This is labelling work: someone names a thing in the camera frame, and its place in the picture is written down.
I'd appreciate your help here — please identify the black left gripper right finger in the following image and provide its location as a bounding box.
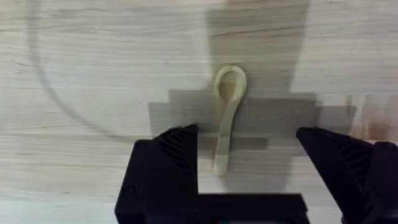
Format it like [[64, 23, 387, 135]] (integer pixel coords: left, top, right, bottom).
[[295, 126, 398, 224]]

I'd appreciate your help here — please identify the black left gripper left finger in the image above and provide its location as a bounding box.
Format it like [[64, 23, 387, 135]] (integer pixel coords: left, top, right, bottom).
[[114, 123, 200, 224]]

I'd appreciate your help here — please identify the wooden spoon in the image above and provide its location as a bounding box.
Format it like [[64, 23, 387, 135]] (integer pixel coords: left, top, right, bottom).
[[213, 64, 248, 176]]

